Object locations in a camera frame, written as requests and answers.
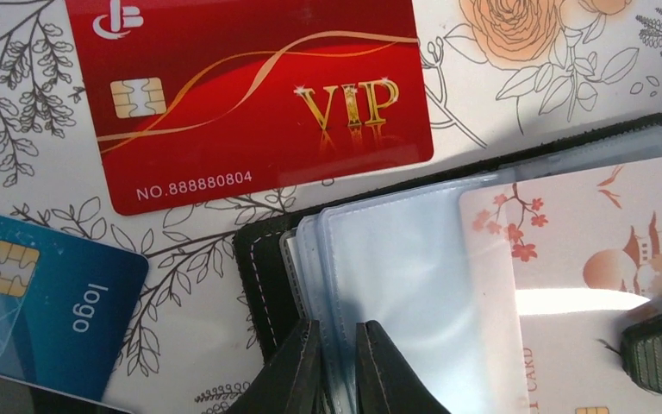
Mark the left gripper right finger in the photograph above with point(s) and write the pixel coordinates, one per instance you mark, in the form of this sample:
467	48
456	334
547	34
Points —
385	382

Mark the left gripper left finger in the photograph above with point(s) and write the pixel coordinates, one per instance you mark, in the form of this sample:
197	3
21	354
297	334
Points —
290	381

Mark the black card holder wallet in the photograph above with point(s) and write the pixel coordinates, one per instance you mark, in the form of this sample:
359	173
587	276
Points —
398	256

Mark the pale pink blossom card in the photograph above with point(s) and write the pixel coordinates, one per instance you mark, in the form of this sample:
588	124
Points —
585	252

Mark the black card upper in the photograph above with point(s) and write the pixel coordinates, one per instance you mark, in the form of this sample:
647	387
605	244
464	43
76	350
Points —
51	402

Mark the blue card under black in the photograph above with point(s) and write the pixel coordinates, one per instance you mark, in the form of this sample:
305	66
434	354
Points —
65	306

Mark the red VIP card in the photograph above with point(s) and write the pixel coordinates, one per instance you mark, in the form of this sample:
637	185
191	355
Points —
199	100

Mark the floral patterned table mat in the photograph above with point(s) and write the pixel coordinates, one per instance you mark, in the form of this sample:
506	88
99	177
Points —
191	347

